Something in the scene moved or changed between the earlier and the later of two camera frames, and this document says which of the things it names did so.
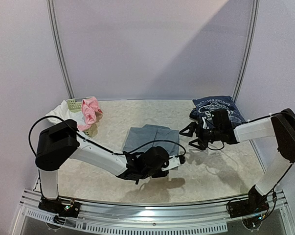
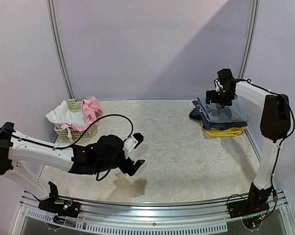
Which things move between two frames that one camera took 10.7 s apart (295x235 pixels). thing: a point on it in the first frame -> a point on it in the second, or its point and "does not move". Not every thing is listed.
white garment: (63, 112) does not move
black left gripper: (163, 175) -> (126, 168)
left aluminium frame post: (51, 10) does not move
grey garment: (138, 136) -> (214, 112)
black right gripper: (199, 134) -> (219, 97)
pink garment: (89, 107) does not move
